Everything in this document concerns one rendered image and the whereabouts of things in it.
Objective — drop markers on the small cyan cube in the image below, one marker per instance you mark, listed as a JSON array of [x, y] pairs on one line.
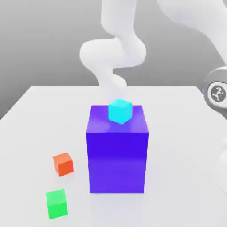
[[120, 111]]

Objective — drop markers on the large purple box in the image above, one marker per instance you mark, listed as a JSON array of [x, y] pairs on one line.
[[117, 159]]

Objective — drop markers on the small green cube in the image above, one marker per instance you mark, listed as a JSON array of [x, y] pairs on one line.
[[57, 204]]

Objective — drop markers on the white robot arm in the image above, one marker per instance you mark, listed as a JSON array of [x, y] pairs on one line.
[[113, 53]]

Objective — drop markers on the small orange cube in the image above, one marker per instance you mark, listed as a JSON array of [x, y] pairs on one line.
[[63, 165]]

